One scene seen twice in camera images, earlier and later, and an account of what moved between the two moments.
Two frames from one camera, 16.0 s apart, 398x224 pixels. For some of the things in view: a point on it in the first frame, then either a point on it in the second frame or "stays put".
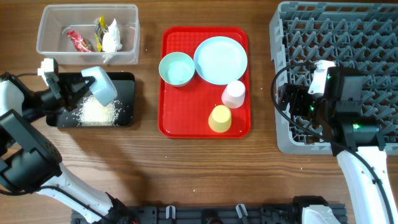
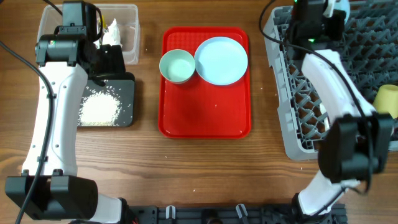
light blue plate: (220, 60) stays put
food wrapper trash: (111, 41) stays put
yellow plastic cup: (219, 119) → (386, 99)
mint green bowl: (176, 68) stays put
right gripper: (300, 93) → (335, 23)
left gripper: (64, 92) → (112, 62)
